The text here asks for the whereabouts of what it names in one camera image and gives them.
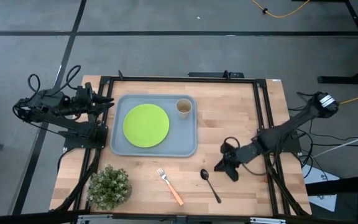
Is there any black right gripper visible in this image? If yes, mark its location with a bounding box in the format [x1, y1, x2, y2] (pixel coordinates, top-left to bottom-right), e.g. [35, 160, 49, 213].
[214, 143, 242, 182]

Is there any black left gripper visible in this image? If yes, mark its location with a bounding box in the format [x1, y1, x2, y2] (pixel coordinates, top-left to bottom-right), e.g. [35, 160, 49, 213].
[75, 83, 115, 116]

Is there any dark metal spoon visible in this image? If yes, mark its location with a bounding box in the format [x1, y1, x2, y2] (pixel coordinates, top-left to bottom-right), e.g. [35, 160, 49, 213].
[200, 169, 223, 205]

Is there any lime green plate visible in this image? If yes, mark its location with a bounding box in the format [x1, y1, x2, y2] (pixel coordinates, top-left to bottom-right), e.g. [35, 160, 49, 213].
[122, 103, 170, 149]

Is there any fork with orange handle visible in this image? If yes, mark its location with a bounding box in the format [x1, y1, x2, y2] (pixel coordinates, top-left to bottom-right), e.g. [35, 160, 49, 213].
[156, 167, 185, 207]

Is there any beige paper cup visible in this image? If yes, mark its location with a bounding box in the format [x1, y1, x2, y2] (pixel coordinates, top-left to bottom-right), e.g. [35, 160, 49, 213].
[175, 98, 193, 119]

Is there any grey plastic tray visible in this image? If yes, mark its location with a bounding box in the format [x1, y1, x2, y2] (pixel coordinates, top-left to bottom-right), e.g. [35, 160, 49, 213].
[109, 94, 198, 157]

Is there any small artificial potted plant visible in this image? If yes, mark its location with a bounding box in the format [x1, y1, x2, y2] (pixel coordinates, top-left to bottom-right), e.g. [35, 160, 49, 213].
[86, 164, 133, 211]

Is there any white paper sheet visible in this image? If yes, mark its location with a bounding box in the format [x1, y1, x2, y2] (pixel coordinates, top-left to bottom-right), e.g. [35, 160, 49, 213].
[303, 164, 338, 212]

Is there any black floor beam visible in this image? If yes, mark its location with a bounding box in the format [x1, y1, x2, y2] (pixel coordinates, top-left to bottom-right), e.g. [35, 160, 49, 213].
[305, 174, 358, 196]

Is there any black neighbouring table stand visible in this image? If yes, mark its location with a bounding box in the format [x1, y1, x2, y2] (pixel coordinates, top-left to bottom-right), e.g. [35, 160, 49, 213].
[317, 0, 358, 85]

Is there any black cable bundle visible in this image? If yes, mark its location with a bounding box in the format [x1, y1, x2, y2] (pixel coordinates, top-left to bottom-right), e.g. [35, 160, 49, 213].
[265, 154, 310, 216]
[54, 147, 102, 212]

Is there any silver bracket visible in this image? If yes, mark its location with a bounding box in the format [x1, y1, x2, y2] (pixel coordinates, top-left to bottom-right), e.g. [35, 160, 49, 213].
[249, 217, 287, 224]
[77, 213, 113, 224]

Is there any black aluminium table frame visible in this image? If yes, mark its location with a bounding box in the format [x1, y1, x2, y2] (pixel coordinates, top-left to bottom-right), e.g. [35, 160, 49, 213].
[53, 70, 312, 218]

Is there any white floor cable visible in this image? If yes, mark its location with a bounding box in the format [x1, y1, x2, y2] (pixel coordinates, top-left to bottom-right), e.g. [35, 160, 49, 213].
[312, 129, 358, 158]

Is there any yellow floor cable loop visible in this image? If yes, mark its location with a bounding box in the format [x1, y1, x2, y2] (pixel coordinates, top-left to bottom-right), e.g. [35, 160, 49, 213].
[249, 0, 311, 19]

